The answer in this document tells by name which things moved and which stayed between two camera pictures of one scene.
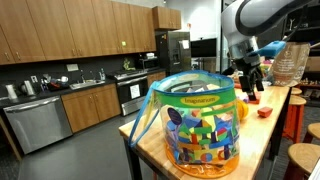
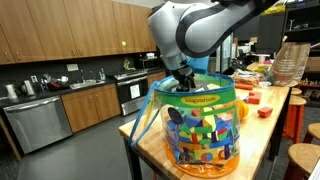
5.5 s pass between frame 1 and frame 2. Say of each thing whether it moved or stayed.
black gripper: moved
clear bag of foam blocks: stayed
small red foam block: stayed
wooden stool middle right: stayed
